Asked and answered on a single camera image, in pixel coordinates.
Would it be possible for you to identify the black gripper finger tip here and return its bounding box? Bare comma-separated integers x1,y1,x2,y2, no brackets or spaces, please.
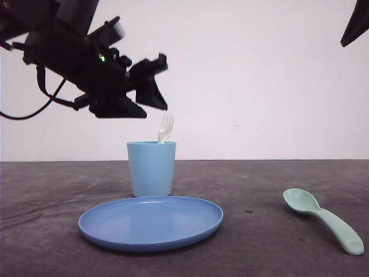
340,0,368,47

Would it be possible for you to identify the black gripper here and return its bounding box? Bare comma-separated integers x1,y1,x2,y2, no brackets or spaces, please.
23,17,168,118

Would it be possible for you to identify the white plastic fork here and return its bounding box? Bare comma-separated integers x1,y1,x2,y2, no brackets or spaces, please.
157,113,174,144

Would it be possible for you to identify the light blue plastic cup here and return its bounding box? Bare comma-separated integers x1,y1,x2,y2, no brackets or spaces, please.
127,141,176,197

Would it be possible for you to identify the mint green plastic spoon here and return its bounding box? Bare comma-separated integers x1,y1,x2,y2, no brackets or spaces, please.
283,188,365,256

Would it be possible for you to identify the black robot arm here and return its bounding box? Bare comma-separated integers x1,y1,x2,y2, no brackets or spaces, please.
1,0,168,118

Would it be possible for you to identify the blue plastic plate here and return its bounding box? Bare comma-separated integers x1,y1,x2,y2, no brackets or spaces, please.
78,196,224,253

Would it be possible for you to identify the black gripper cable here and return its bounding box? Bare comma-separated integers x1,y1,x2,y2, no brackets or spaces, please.
0,40,84,120

